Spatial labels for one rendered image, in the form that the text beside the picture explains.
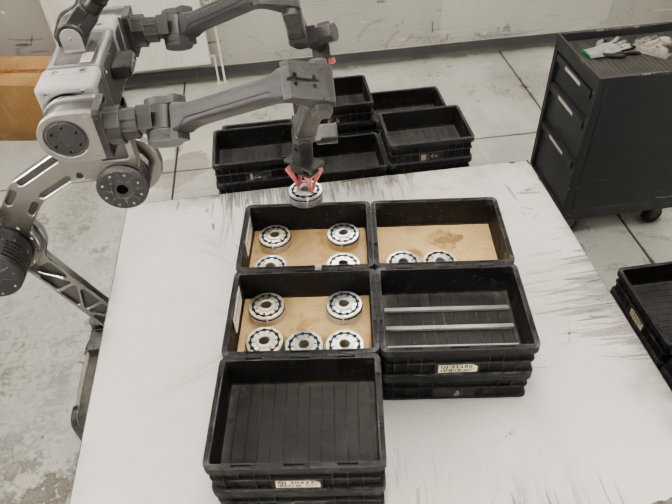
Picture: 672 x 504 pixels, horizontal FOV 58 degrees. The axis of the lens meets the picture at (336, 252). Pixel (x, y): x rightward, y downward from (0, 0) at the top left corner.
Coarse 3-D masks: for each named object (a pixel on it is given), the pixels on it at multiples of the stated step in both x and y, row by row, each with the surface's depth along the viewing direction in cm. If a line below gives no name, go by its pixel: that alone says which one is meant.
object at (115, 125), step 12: (96, 96) 132; (96, 108) 128; (108, 108) 132; (120, 108) 134; (132, 108) 132; (96, 120) 129; (108, 120) 131; (120, 120) 131; (132, 120) 132; (108, 132) 131; (120, 132) 132; (132, 132) 133; (108, 144) 133; (120, 144) 136; (108, 156) 135
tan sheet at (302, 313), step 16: (288, 304) 177; (304, 304) 177; (320, 304) 176; (368, 304) 176; (288, 320) 172; (304, 320) 172; (320, 320) 172; (368, 320) 171; (240, 336) 169; (288, 336) 168; (320, 336) 168; (368, 336) 167
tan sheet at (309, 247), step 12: (360, 228) 200; (300, 240) 197; (312, 240) 196; (324, 240) 196; (360, 240) 195; (252, 252) 194; (264, 252) 193; (288, 252) 193; (300, 252) 193; (312, 252) 192; (324, 252) 192; (336, 252) 192; (348, 252) 192; (360, 252) 191; (252, 264) 190; (288, 264) 189; (300, 264) 189; (312, 264) 188; (324, 264) 188
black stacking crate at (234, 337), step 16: (240, 288) 174; (256, 288) 176; (272, 288) 176; (288, 288) 176; (304, 288) 176; (320, 288) 176; (336, 288) 176; (352, 288) 176; (368, 288) 176; (240, 320) 172
